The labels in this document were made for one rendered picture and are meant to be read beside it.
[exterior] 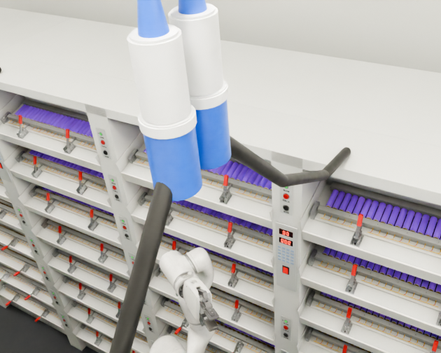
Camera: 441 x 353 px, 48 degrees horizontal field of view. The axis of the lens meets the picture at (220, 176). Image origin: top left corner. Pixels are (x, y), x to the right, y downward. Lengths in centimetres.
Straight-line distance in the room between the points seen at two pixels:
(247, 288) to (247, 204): 40
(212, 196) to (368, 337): 68
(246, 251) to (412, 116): 68
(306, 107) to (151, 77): 109
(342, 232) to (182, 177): 96
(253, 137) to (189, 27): 90
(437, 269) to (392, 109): 48
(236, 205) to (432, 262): 59
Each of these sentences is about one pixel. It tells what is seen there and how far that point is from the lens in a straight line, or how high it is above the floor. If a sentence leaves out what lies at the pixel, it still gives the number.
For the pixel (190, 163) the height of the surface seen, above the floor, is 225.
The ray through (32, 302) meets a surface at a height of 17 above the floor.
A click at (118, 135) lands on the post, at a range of 178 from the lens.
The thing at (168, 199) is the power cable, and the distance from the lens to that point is 60.
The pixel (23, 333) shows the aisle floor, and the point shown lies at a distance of 355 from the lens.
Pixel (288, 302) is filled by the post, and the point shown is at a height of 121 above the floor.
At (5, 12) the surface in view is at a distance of 295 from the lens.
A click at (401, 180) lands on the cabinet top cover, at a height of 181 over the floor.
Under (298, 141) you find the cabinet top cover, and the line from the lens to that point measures 142.
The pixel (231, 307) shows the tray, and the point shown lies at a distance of 207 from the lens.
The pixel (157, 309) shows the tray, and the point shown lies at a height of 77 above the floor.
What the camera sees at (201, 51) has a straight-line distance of 58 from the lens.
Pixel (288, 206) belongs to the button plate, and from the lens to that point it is 147.
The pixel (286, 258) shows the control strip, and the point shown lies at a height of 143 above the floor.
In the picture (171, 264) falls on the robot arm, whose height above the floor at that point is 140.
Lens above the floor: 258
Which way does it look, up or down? 36 degrees down
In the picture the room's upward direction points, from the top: 5 degrees counter-clockwise
